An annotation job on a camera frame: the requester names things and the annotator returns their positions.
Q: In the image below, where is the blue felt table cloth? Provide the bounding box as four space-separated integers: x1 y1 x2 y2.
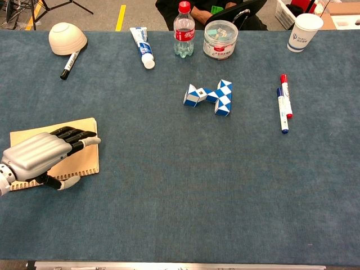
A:
0 29 360 267

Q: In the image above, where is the blue white snake puzzle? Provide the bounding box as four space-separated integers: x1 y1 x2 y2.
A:
183 79 233 117

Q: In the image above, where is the clear jar of binder clips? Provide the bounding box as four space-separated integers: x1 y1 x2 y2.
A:
202 19 239 60

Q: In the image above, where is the white paper cup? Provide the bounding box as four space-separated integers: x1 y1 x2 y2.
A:
287 13 325 53

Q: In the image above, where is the cream upturned bowl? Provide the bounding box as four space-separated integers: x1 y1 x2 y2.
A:
48 22 88 56

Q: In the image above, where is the aluminium frame rail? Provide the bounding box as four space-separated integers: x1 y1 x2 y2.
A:
33 261 327 270

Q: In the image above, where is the blue white toothpaste tube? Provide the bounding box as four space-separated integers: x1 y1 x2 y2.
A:
129 26 156 70

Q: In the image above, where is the cardboard box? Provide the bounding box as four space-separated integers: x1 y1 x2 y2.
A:
320 2 360 31

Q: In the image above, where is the black tripod stand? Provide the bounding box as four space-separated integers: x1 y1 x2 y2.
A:
0 0 95 31

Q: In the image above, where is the black whiteboard marker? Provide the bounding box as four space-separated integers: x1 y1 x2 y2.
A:
60 50 81 80

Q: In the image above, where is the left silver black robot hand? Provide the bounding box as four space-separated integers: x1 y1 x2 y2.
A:
1 126 101 191

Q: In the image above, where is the white plastic basket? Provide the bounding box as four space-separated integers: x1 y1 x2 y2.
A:
274 0 318 30

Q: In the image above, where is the seated person in black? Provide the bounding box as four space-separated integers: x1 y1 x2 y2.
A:
154 0 268 31

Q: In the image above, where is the tan spiral notebook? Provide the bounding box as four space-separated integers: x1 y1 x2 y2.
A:
10 117 100 192

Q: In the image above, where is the blue whiteboard marker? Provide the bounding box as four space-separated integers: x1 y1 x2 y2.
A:
276 87 290 134

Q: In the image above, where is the clear bottle with red label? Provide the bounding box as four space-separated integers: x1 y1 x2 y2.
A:
173 1 196 59

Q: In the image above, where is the red whiteboard marker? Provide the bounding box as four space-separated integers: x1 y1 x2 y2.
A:
280 74 294 119

